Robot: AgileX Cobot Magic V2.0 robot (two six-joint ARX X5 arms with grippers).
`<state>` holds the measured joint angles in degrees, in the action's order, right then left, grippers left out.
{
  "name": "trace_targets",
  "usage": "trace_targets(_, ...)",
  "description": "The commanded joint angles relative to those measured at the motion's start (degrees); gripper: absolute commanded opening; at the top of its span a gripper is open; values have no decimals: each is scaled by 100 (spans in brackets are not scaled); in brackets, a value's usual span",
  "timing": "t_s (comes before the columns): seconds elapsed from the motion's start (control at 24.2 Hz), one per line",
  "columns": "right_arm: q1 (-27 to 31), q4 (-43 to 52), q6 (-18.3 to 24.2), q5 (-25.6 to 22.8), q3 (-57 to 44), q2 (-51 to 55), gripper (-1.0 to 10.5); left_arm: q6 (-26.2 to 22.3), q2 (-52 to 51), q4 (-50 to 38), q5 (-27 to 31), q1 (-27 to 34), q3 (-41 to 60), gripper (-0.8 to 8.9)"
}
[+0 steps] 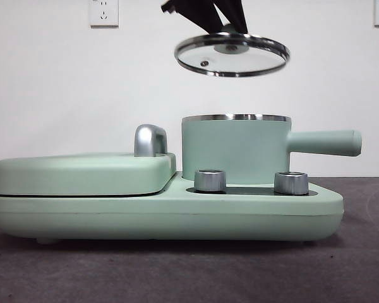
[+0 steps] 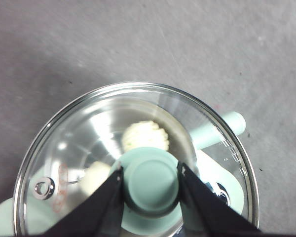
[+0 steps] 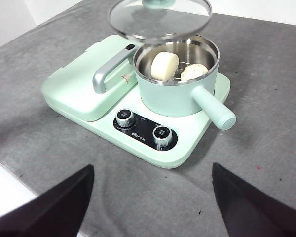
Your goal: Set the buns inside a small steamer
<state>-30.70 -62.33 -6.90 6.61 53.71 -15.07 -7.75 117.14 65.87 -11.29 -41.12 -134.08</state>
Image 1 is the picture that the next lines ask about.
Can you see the silver control knob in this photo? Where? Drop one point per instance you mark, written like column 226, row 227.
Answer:
column 210, row 181
column 290, row 183

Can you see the glass pot lid green knob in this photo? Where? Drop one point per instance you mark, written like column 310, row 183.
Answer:
column 230, row 47

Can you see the green griddle lid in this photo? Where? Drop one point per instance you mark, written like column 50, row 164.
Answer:
column 82, row 176

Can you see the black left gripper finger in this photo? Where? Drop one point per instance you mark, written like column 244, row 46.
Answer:
column 199, row 12
column 235, row 12

